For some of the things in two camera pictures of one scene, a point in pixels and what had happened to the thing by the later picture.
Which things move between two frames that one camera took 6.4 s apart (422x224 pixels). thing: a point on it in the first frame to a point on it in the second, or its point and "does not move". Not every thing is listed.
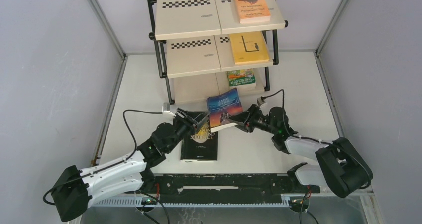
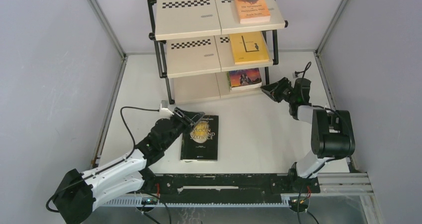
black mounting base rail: x=223 y=188 does not move
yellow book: x=248 y=48 does not move
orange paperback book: x=251 y=6 does not move
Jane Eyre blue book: x=221 y=106 to x=244 y=79
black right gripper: x=248 y=117 to x=274 y=89
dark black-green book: x=202 y=146 does not move
